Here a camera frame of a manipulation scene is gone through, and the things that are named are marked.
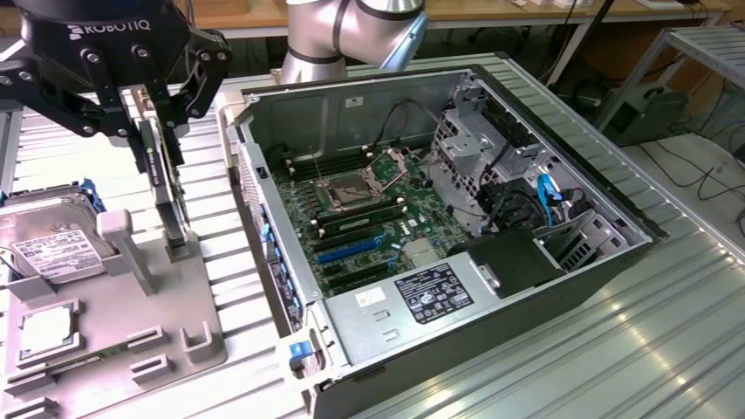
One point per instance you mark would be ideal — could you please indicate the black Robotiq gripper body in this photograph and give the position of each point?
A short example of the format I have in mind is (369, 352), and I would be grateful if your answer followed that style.
(104, 26)

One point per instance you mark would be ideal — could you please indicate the low-profile graphics card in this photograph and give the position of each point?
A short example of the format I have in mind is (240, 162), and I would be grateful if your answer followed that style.
(175, 209)

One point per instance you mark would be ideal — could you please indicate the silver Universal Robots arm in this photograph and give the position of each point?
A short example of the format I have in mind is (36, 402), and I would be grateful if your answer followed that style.
(315, 35)

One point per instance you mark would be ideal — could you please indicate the black RAM slot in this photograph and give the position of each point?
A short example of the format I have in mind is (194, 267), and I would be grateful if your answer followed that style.
(332, 170)
(325, 160)

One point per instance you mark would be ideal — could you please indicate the black expansion slot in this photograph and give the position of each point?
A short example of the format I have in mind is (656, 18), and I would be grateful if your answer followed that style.
(357, 283)
(343, 243)
(355, 270)

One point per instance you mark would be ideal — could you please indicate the thin locking lever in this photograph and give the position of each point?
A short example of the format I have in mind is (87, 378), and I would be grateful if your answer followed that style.
(319, 170)

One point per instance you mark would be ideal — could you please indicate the silver hard disk drive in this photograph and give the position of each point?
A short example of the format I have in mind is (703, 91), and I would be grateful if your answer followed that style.
(52, 249)

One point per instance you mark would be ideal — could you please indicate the CPU socket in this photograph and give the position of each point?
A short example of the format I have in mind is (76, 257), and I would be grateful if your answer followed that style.
(349, 192)

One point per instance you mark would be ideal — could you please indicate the metal socket cover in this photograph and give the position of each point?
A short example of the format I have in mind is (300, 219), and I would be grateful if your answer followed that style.
(389, 168)

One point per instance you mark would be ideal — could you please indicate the RAM stick with white label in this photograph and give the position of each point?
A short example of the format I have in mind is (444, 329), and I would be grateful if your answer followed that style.
(361, 218)

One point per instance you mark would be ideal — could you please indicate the green motherboard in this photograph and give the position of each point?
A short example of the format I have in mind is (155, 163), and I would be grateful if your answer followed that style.
(419, 205)

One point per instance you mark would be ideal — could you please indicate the silver drive cage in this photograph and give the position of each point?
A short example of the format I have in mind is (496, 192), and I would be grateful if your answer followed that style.
(465, 144)

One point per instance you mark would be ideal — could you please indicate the grey parts rack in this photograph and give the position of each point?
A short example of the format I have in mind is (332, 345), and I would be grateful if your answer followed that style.
(104, 314)

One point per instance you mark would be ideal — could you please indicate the silver CPU chip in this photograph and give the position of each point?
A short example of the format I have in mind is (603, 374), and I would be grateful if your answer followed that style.
(47, 329)

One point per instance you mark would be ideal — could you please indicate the silver chipset heat sink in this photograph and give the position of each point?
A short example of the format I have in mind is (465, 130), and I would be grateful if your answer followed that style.
(421, 255)

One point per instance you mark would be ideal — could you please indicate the green RAM stick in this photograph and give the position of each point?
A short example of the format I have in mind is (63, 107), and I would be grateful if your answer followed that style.
(87, 361)

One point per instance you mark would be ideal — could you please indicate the grey power supply unit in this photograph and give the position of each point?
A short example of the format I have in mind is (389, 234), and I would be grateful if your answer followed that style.
(372, 331)

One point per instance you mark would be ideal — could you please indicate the black fan shroud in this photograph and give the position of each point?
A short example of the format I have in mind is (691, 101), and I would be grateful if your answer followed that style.
(507, 262)

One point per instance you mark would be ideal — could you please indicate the silver disk bay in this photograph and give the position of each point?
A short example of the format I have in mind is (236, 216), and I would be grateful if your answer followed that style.
(576, 249)

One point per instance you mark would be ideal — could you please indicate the black box device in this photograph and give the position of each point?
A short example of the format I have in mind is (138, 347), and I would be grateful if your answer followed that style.
(652, 113)

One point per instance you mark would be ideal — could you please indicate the black open PC case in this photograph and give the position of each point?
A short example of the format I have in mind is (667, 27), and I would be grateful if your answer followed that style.
(581, 305)

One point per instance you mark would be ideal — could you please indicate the metal slat shelf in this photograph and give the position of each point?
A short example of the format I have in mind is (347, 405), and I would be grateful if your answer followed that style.
(711, 48)

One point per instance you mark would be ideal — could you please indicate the wooden desk white frame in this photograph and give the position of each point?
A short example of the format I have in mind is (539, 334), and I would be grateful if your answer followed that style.
(251, 19)
(495, 11)

